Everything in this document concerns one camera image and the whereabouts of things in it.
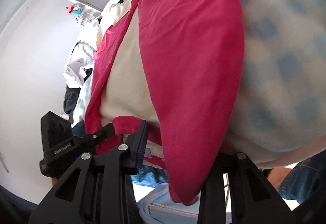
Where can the cream and pink shirt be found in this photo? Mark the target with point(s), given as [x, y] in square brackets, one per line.
[176, 64]

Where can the white garment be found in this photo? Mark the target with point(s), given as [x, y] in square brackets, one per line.
[81, 60]

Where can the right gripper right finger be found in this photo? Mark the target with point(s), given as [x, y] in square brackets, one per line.
[253, 198]

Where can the red blue plush toy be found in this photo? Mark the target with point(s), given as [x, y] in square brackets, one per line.
[75, 8]

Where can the blue checkered floral bedspread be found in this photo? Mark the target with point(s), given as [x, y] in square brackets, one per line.
[279, 112]

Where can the person's dark jeans leg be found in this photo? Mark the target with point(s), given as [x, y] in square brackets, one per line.
[300, 182]

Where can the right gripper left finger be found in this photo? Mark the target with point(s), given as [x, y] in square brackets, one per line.
[97, 189]

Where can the white wall shelf rack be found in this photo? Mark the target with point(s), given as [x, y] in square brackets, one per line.
[87, 18]

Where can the light blue storage bag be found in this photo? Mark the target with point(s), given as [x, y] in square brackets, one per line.
[157, 207]

